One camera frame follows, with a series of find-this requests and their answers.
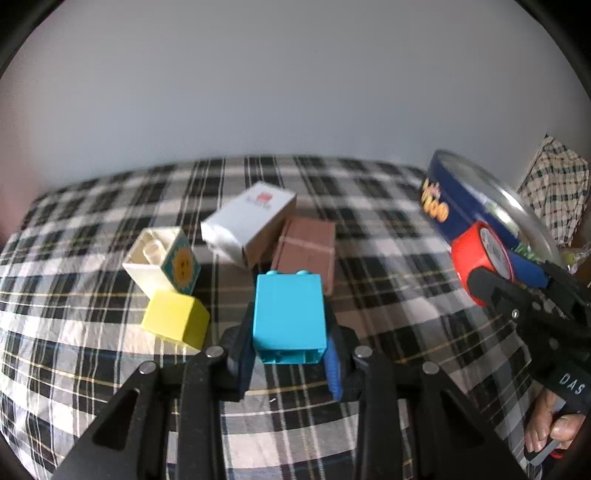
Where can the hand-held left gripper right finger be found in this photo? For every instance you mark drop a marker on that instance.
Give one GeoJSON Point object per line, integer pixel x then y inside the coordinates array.
{"type": "Point", "coordinates": [334, 374]}

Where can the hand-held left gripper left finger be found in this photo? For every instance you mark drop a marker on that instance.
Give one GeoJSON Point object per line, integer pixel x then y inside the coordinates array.
{"type": "Point", "coordinates": [238, 364]}

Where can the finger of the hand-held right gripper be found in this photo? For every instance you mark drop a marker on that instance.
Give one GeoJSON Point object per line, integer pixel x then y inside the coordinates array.
{"type": "Point", "coordinates": [568, 295]}
{"type": "Point", "coordinates": [503, 297]}

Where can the red round container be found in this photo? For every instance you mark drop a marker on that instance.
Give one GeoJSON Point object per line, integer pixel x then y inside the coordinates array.
{"type": "Point", "coordinates": [464, 256]}

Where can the teal bear toy block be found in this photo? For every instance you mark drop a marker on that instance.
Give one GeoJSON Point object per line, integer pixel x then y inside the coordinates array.
{"type": "Point", "coordinates": [288, 314]}

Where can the yellow toy block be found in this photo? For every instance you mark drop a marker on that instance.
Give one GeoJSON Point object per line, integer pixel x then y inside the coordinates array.
{"type": "Point", "coordinates": [173, 314]}

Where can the blue round cookie tin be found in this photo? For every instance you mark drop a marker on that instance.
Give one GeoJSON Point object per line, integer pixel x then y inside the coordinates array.
{"type": "Point", "coordinates": [457, 203]}

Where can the white sun print toy block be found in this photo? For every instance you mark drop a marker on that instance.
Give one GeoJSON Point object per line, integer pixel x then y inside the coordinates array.
{"type": "Point", "coordinates": [180, 265]}

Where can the brown rectangular box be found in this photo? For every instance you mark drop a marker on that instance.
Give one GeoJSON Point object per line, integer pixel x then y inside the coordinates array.
{"type": "Point", "coordinates": [304, 244]}

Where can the white cardboard box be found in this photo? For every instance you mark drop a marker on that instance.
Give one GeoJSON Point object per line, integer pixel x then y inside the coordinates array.
{"type": "Point", "coordinates": [244, 217]}

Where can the person's right hand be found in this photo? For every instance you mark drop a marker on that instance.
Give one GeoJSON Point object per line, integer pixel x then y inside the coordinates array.
{"type": "Point", "coordinates": [545, 424]}

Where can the crumpled plastic bag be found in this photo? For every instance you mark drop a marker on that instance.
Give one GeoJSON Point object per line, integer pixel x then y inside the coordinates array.
{"type": "Point", "coordinates": [577, 258]}

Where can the checked pillow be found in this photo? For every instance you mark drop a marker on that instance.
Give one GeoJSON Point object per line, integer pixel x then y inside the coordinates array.
{"type": "Point", "coordinates": [554, 184]}

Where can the black white checked bedsheet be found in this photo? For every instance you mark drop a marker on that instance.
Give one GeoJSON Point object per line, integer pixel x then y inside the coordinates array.
{"type": "Point", "coordinates": [69, 230]}

